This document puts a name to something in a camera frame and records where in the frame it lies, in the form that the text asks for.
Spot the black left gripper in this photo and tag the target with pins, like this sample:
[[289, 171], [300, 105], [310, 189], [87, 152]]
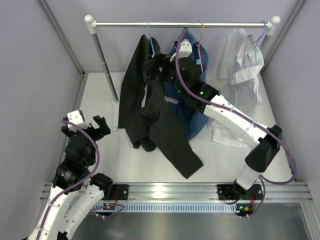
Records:
[[103, 130]]

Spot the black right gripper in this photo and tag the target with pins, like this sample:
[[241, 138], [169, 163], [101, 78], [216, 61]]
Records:
[[160, 61]]

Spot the light blue wire hanger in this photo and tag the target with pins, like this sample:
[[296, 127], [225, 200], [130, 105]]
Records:
[[151, 41]]

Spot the black pinstriped shirt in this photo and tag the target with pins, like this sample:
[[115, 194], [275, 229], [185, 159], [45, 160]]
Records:
[[147, 117]]

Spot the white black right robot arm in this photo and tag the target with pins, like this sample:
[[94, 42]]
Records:
[[264, 142]]

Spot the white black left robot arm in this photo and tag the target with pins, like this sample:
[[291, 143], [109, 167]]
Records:
[[76, 187]]

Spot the blue checkered shirt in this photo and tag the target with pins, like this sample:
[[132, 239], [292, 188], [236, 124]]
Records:
[[191, 120]]

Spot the white shirt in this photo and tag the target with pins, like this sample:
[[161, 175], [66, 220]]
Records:
[[234, 72]]

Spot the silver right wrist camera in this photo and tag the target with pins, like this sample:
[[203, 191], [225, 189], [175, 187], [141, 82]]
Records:
[[185, 49]]

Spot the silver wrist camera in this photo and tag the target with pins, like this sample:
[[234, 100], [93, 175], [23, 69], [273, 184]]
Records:
[[77, 118], [185, 49]]

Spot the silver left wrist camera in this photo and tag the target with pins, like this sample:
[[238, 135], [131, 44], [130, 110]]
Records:
[[77, 118]]

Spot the pink wire hanger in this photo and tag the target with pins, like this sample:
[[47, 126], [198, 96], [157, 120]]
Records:
[[201, 42]]

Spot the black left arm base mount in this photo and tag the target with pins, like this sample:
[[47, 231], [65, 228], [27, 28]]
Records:
[[119, 192]]

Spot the slotted blue-grey cable duct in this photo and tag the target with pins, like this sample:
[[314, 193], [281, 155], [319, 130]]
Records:
[[171, 208]]

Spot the blue wire hanger right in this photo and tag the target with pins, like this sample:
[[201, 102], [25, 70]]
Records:
[[258, 42]]

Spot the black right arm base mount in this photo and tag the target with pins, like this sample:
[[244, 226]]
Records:
[[233, 192]]

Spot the aluminium rail base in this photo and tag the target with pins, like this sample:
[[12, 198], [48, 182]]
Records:
[[150, 192]]

